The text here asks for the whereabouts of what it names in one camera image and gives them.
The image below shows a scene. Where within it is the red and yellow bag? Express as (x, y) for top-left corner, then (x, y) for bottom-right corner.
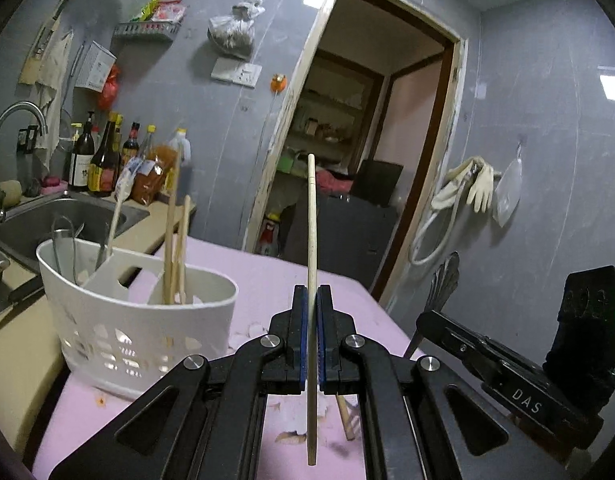
(258, 212), (283, 256)

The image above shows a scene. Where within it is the clear plastic oil jug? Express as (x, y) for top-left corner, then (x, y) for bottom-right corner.
(170, 128), (193, 167)

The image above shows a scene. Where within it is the steel sink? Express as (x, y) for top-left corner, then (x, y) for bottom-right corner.
(0, 197), (151, 261)

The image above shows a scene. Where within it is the white wall holder box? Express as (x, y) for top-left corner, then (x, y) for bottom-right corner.
(75, 41), (117, 93)

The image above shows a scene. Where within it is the grey cabinet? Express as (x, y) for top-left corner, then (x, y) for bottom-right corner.
(278, 192), (401, 291)

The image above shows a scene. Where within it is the steel faucet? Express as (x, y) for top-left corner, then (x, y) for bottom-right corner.
(0, 101), (49, 226)

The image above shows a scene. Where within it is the beige countertop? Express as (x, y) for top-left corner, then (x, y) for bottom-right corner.
(0, 190), (188, 456)

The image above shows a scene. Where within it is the hanging beige towel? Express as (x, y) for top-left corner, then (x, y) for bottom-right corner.
(35, 30), (74, 161)

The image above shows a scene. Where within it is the white and blue bag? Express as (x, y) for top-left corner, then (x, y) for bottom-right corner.
(115, 156), (153, 201)

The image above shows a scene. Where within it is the red plastic bag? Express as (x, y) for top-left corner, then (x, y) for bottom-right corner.
(98, 64), (122, 111)

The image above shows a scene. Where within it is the white rubber glove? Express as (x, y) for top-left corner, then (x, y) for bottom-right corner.
(466, 160), (501, 212)
(431, 156), (475, 211)

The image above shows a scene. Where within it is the wooden cutting board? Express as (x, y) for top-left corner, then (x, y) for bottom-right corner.
(18, 0), (71, 86)

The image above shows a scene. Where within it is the metal utensil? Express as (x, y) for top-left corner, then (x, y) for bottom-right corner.
(50, 215), (91, 286)

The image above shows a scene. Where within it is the grey wall shelf rack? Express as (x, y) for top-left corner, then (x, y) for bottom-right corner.
(112, 20), (182, 42)

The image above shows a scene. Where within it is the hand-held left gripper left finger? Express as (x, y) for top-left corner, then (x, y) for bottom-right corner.
(48, 285), (308, 480)

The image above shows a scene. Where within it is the wooden door frame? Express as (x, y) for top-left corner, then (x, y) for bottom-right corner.
(242, 0), (468, 311)

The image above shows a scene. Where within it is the red snack packet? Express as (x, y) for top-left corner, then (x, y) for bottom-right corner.
(152, 0), (187, 23)

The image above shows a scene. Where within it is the dark wine bottle white label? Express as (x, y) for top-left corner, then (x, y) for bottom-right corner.
(68, 122), (96, 192)

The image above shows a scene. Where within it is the translucent bag on hook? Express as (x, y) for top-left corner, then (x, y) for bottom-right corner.
(492, 142), (523, 228)

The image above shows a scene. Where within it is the dark sauce bottle red label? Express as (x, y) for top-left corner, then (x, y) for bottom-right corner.
(122, 121), (141, 166)

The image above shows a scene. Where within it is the dark bottle yellow label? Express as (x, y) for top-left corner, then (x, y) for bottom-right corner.
(88, 112), (121, 197)

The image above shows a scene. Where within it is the white hose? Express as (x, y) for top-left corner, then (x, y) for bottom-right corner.
(409, 180), (463, 267)

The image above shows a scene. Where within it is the back room shelf unit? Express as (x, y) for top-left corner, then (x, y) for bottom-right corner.
(288, 75), (383, 161)

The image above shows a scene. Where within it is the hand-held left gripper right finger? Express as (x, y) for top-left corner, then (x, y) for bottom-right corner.
(318, 285), (571, 480)

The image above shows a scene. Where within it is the green plastic basket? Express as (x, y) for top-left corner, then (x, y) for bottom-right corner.
(278, 152), (308, 176)

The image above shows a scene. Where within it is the orange snack packet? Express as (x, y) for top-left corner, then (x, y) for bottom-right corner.
(132, 146), (181, 206)

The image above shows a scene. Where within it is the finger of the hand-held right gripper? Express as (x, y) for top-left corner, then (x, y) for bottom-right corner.
(416, 311), (493, 386)

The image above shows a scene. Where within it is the white utensil basket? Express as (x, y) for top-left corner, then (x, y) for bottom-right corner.
(36, 238), (238, 401)

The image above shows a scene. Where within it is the metal fork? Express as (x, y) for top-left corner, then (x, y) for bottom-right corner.
(405, 251), (461, 361)

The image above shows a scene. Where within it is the black box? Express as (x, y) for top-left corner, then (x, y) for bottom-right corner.
(350, 159), (404, 207)

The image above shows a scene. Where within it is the slim yellow capped bottle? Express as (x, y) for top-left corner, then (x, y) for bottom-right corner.
(140, 125), (157, 161)

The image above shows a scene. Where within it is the wooden chopstick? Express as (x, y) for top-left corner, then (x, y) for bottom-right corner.
(179, 195), (192, 306)
(336, 395), (355, 442)
(162, 142), (183, 306)
(306, 154), (319, 467)

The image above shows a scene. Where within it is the pink table cloth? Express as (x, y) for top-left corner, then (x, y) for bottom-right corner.
(32, 235), (428, 480)

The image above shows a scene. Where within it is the beige sponge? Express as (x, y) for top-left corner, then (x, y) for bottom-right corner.
(0, 180), (23, 206)

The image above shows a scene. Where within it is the white wall socket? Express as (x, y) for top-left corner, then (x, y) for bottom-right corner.
(211, 57), (263, 88)

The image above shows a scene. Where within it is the hanging clear plastic bag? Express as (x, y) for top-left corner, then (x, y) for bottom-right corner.
(208, 0), (263, 58)

